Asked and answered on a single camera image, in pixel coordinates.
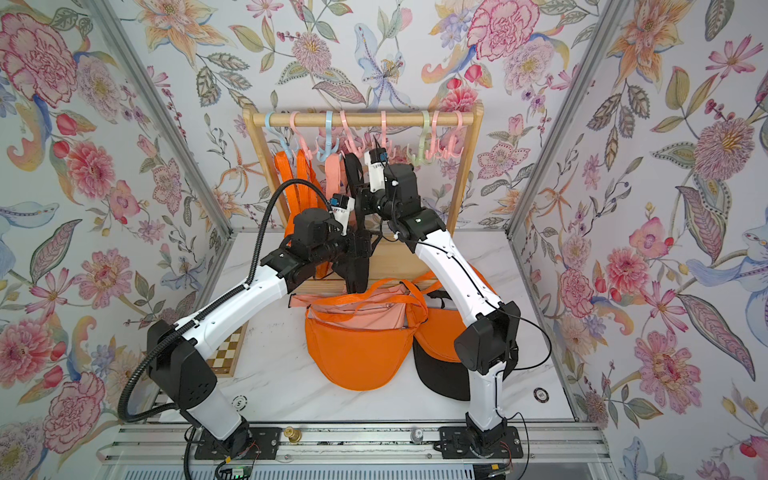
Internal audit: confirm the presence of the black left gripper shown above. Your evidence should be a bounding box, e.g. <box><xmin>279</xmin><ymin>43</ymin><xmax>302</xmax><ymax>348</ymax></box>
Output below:
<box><xmin>309</xmin><ymin>226</ymin><xmax>384</xmax><ymax>267</ymax></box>

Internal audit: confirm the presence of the black waist bag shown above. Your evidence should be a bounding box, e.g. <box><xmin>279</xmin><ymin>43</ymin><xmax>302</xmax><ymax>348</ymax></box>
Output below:
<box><xmin>337</xmin><ymin>153</ymin><xmax>373</xmax><ymax>293</ymax></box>
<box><xmin>411</xmin><ymin>290</ymin><xmax>475</xmax><ymax>402</ymax></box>

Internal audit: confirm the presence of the pink waist bag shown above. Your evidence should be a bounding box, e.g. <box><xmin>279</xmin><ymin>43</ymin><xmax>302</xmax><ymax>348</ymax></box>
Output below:
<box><xmin>325</xmin><ymin>154</ymin><xmax>348</xmax><ymax>200</ymax></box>
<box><xmin>289</xmin><ymin>286</ymin><xmax>413</xmax><ymax>331</ymax></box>

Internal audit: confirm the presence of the orange waist bag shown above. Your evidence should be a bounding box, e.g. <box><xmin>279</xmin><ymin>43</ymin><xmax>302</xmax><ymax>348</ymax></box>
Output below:
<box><xmin>305</xmin><ymin>279</ymin><xmax>427</xmax><ymax>391</ymax></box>
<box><xmin>415</xmin><ymin>272</ymin><xmax>466</xmax><ymax>363</ymax></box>

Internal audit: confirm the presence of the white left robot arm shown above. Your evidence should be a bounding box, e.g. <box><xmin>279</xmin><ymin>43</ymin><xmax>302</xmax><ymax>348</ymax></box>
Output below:
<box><xmin>147</xmin><ymin>208</ymin><xmax>373</xmax><ymax>455</ymax></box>

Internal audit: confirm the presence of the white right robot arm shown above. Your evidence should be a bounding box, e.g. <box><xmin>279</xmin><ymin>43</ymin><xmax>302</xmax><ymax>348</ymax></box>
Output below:
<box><xmin>347</xmin><ymin>163</ymin><xmax>520</xmax><ymax>455</ymax></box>

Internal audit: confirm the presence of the blue plastic hook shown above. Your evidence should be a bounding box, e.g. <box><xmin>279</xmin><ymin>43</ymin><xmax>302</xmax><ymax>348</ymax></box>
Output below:
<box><xmin>264</xmin><ymin>111</ymin><xmax>294</xmax><ymax>161</ymax></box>
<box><xmin>316</xmin><ymin>111</ymin><xmax>339</xmax><ymax>163</ymax></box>

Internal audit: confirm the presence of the pink plastic hook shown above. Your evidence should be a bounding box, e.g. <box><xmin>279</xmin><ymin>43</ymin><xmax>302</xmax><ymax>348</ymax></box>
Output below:
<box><xmin>442</xmin><ymin>111</ymin><xmax>463</xmax><ymax>160</ymax></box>
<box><xmin>289</xmin><ymin>111</ymin><xmax>313</xmax><ymax>161</ymax></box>

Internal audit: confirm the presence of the pink plastic hook right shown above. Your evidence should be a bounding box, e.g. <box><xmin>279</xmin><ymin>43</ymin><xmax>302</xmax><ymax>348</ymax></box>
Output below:
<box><xmin>442</xmin><ymin>111</ymin><xmax>463</xmax><ymax>160</ymax></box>

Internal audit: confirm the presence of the green plastic hook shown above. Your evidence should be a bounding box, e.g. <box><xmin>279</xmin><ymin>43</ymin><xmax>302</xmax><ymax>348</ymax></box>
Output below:
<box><xmin>406</xmin><ymin>110</ymin><xmax>431</xmax><ymax>168</ymax></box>

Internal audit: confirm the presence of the blue plastic hook far left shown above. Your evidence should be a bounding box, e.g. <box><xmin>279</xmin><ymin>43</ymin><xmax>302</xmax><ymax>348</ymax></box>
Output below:
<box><xmin>264</xmin><ymin>111</ymin><xmax>294</xmax><ymax>161</ymax></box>

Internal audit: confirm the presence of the wooden hanging rack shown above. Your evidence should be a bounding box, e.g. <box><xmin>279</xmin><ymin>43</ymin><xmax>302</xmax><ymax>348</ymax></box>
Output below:
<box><xmin>242</xmin><ymin>102</ymin><xmax>485</xmax><ymax>282</ymax></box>

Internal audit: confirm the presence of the wooden chessboard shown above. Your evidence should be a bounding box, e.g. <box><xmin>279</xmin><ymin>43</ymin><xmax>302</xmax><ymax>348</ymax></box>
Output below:
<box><xmin>207</xmin><ymin>325</ymin><xmax>247</xmax><ymax>378</ymax></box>

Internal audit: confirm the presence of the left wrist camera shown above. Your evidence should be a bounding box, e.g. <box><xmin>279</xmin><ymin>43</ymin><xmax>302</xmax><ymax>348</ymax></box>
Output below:
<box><xmin>329</xmin><ymin>193</ymin><xmax>356</xmax><ymax>235</ymax></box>

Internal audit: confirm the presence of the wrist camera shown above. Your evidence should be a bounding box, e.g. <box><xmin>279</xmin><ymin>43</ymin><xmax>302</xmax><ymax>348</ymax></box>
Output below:
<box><xmin>329</xmin><ymin>193</ymin><xmax>356</xmax><ymax>235</ymax></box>
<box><xmin>364</xmin><ymin>147</ymin><xmax>388</xmax><ymax>193</ymax></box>

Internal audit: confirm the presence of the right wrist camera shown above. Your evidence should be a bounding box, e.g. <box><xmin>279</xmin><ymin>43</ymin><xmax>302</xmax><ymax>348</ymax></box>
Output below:
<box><xmin>364</xmin><ymin>147</ymin><xmax>388</xmax><ymax>193</ymax></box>

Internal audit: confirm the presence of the aluminium corner post right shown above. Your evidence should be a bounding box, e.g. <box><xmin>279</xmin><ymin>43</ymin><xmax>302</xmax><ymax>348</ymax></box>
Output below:
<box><xmin>506</xmin><ymin>0</ymin><xmax>627</xmax><ymax>240</ymax></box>

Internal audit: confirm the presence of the aluminium corner post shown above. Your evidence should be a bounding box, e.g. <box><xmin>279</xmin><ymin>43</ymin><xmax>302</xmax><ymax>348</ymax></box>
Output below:
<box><xmin>506</xmin><ymin>0</ymin><xmax>627</xmax><ymax>240</ymax></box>
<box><xmin>83</xmin><ymin>0</ymin><xmax>233</xmax><ymax>307</ymax></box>

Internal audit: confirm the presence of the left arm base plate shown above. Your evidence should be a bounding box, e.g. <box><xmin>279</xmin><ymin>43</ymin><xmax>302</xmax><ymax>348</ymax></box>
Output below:
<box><xmin>193</xmin><ymin>427</ymin><xmax>282</xmax><ymax>461</ymax></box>

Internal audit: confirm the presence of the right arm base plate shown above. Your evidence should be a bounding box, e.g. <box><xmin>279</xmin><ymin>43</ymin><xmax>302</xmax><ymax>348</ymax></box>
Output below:
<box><xmin>433</xmin><ymin>424</ymin><xmax>525</xmax><ymax>460</ymax></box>

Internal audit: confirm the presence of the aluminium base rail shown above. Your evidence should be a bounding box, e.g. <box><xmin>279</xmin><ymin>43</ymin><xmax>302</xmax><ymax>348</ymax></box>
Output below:
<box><xmin>95</xmin><ymin>420</ymin><xmax>618</xmax><ymax>479</ymax></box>

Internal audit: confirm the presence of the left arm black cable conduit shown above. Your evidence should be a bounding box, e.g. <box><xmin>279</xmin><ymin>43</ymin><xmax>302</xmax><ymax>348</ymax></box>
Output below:
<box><xmin>116</xmin><ymin>178</ymin><xmax>331</xmax><ymax>424</ymax></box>

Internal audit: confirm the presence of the aluminium corner post left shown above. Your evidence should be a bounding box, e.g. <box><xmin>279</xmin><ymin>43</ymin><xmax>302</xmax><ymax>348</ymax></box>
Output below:
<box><xmin>83</xmin><ymin>0</ymin><xmax>233</xmax><ymax>307</ymax></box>

